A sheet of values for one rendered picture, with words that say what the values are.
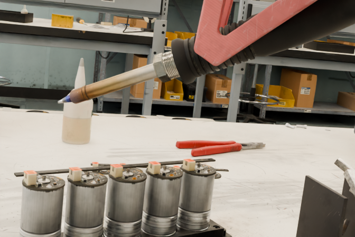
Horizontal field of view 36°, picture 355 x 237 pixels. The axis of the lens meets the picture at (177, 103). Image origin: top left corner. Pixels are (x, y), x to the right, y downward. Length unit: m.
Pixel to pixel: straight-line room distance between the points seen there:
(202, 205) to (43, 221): 0.11
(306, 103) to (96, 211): 4.70
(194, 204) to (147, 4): 2.31
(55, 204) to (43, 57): 4.44
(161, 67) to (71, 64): 4.50
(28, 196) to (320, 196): 0.19
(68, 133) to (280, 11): 0.43
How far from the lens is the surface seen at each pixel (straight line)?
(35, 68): 4.78
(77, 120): 0.65
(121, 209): 0.36
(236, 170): 0.61
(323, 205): 0.38
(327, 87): 5.57
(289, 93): 5.00
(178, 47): 0.28
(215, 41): 0.27
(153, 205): 0.37
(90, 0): 2.62
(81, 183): 0.34
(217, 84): 4.59
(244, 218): 0.48
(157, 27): 2.70
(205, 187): 0.38
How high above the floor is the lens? 0.92
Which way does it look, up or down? 10 degrees down
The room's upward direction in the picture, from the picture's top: 6 degrees clockwise
